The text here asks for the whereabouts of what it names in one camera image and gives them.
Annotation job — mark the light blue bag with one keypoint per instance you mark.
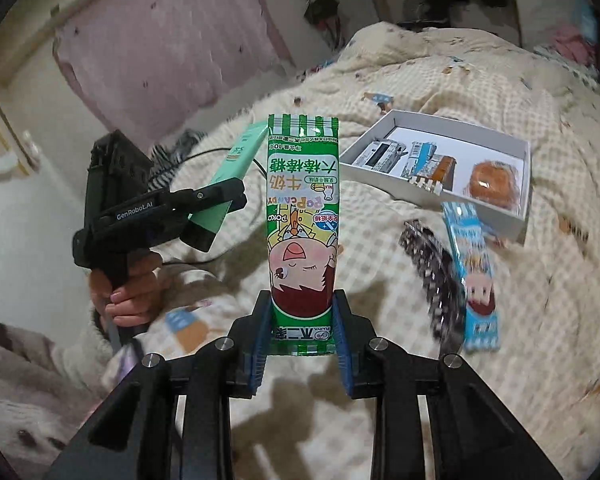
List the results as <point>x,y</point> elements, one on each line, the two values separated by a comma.
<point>587,20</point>

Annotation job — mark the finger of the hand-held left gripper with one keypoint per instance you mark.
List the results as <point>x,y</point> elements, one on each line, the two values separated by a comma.
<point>220,194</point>

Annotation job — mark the bread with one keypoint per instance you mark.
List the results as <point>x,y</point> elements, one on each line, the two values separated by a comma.
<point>495,182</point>

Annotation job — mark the black hanging bag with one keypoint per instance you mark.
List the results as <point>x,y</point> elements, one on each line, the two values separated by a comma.
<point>322,10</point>

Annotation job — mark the white cardboard box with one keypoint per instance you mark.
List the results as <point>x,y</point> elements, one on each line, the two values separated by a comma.
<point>460,132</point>

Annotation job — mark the green striped candy packet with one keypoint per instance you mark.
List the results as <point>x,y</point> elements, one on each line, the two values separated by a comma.
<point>302,210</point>

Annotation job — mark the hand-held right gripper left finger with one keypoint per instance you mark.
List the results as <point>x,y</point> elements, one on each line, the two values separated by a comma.
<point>257,355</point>

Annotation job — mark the grey white packet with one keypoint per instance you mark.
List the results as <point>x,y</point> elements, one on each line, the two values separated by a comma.
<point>377,155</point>

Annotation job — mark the person's left forearm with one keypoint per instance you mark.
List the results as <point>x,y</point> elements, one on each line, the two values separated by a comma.
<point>40,375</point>

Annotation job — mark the dark patterned snack packet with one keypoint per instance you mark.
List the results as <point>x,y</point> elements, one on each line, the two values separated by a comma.
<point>435,275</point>

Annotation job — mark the cream checked quilt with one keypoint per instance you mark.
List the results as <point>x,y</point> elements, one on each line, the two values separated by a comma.
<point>555,310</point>

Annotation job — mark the orange white packet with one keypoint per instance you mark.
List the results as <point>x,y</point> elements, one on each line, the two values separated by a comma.
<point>442,170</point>

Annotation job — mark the blue cartoon candy packet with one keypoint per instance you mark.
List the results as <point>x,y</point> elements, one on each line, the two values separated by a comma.
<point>472,280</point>

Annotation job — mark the person's left hand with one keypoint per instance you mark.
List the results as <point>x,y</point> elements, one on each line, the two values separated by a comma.
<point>130,305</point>

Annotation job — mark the mint green tube box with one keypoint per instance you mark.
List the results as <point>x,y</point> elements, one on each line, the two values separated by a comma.
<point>235,160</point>

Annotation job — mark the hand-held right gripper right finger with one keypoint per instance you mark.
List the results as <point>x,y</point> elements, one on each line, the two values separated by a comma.
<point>345,355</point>

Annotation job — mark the black white striped cloth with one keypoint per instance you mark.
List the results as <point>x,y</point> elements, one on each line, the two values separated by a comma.
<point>172,157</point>

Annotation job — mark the pink clothes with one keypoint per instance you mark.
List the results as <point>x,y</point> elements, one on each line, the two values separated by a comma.
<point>572,42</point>

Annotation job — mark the pink curtain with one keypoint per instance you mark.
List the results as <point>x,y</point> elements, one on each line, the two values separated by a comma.
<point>170,45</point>

